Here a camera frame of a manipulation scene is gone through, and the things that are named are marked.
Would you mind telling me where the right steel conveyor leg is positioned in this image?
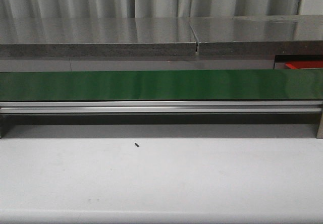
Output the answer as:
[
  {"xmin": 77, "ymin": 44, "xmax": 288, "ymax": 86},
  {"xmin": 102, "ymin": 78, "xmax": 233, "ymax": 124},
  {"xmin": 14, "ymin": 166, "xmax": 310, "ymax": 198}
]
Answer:
[{"xmin": 315, "ymin": 113, "xmax": 323, "ymax": 139}]

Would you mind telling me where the red plastic tray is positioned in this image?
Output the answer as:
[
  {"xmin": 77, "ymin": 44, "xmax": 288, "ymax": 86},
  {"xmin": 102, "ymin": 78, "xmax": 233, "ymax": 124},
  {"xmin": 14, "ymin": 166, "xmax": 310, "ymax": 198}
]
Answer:
[{"xmin": 285, "ymin": 61, "xmax": 323, "ymax": 69}]

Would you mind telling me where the aluminium conveyor frame rail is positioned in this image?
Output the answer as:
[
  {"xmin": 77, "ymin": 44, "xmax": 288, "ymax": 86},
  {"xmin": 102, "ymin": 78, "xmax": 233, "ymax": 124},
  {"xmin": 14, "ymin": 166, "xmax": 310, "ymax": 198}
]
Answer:
[{"xmin": 1, "ymin": 100, "xmax": 322, "ymax": 115}]

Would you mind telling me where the right grey stone slab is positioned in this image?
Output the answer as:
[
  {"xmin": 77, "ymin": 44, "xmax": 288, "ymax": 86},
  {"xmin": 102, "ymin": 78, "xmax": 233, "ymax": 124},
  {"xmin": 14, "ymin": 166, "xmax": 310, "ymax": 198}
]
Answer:
[{"xmin": 190, "ymin": 15, "xmax": 322, "ymax": 56}]

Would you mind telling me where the green conveyor belt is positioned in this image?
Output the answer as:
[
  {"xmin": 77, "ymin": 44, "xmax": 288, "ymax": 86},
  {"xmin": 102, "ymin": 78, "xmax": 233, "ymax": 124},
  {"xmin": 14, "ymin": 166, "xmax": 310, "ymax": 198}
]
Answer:
[{"xmin": 1, "ymin": 69, "xmax": 322, "ymax": 101}]

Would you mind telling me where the grey stone slab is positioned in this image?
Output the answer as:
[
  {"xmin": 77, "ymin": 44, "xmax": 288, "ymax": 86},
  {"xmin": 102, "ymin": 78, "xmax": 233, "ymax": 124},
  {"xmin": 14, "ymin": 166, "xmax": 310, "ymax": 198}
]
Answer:
[
  {"xmin": 190, "ymin": 15, "xmax": 322, "ymax": 56},
  {"xmin": 1, "ymin": 18, "xmax": 196, "ymax": 58}
]

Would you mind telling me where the left grey stone slab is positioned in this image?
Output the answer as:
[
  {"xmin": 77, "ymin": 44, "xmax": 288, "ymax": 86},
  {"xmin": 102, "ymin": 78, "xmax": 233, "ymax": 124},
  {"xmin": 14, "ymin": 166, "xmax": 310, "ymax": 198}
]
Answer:
[{"xmin": 1, "ymin": 18, "xmax": 196, "ymax": 58}]

